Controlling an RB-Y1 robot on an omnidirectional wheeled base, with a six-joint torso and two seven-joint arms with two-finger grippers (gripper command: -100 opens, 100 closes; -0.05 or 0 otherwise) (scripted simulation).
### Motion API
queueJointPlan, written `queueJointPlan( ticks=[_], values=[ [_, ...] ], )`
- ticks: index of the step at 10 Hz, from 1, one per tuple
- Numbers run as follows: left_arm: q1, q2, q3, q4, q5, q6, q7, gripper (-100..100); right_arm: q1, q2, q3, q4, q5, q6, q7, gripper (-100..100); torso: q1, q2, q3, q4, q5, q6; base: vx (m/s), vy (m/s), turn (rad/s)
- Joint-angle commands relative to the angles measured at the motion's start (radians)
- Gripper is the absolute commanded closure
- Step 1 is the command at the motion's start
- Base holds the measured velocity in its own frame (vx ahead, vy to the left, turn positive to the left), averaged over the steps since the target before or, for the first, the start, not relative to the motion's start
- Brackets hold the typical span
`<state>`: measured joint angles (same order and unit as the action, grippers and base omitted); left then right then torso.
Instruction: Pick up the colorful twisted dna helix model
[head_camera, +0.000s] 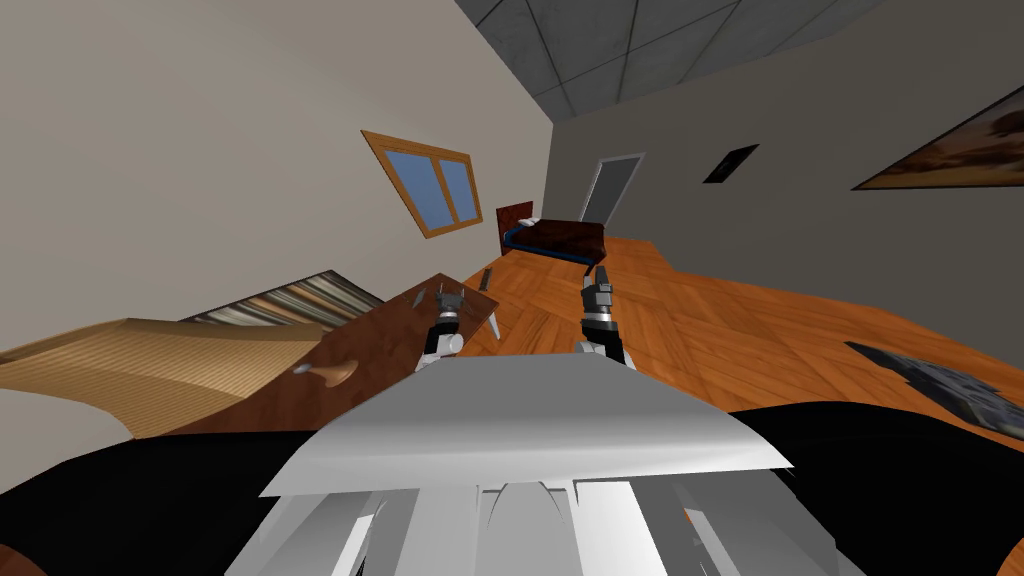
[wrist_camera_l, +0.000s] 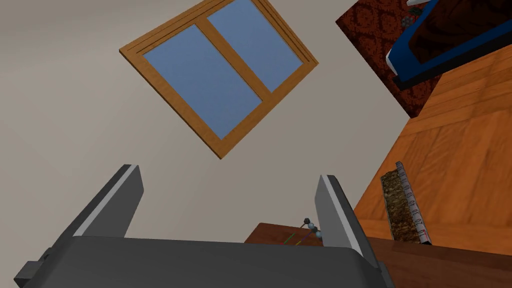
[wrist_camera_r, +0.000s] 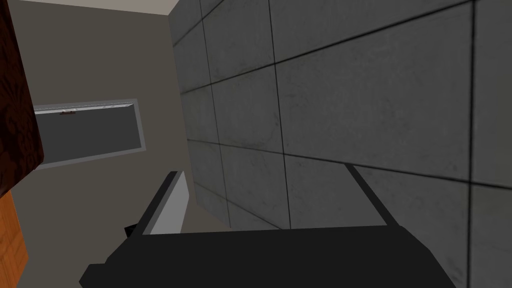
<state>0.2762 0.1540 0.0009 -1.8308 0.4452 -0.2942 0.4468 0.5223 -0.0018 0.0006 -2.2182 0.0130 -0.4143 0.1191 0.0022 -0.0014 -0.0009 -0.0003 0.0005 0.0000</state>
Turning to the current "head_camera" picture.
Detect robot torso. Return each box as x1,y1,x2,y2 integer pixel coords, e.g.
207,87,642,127
223,351,869,576

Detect wooden framed window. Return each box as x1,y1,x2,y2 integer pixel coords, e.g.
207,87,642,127
360,129,485,241

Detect striped rug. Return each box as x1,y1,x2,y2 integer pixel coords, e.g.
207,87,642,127
182,269,386,331

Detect large brown landscape picture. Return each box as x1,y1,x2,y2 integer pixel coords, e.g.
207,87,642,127
851,83,1024,192

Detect tan ribbed furniture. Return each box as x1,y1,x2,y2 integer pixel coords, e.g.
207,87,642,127
0,317,328,441

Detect dark grey patterned rug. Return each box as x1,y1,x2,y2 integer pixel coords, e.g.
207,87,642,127
844,340,1024,442

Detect dark brown bed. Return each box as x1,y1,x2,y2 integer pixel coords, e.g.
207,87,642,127
495,200,608,266

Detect dark brown wooden table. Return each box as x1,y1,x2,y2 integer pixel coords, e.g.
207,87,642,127
170,271,502,438

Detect tan wooden utensil silver tip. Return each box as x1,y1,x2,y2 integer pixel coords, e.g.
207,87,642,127
291,359,360,390

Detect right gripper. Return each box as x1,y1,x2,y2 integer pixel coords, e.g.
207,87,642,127
580,265,617,323

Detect small black wall picture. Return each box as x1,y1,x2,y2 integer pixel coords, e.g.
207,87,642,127
701,143,761,185

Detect grey door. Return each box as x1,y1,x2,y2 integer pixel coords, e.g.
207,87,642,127
579,152,646,226

